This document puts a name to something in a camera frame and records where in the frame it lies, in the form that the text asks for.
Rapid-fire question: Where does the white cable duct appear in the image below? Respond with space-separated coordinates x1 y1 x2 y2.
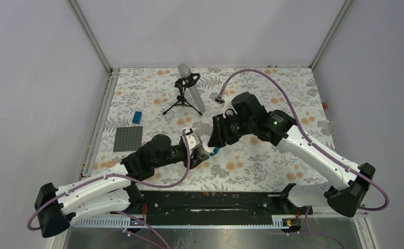
72 213 292 229

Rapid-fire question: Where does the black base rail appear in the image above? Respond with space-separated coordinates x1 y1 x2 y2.
123 190 307 220

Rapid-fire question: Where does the purple cable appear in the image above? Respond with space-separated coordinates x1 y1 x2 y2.
215 68 391 212
27 129 191 231

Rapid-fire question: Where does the floral table mat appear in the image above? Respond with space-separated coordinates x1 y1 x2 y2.
87 67 334 192

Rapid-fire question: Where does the blue lego brick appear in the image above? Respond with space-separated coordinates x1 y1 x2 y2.
132 111 143 125

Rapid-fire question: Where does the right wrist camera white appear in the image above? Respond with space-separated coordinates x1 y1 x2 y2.
215 96 236 118

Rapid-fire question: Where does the white cap pill bottle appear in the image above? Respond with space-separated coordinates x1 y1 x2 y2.
201 142 214 155

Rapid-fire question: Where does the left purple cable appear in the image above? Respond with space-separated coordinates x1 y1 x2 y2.
27 129 191 231

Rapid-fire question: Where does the grey microphone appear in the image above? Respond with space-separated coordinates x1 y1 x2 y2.
177 63 206 115

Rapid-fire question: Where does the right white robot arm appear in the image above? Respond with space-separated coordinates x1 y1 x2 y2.
207 92 375 217

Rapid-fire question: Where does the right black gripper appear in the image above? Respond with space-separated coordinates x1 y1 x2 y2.
207 112 255 148

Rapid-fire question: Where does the black microphone tripod stand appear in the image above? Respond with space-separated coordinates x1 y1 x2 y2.
162 73 202 116

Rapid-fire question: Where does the grey lego baseplate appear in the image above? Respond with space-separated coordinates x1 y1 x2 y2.
113 126 143 152

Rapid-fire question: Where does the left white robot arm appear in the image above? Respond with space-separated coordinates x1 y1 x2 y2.
27 130 214 238

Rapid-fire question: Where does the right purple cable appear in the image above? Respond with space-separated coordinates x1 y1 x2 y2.
215 68 391 212

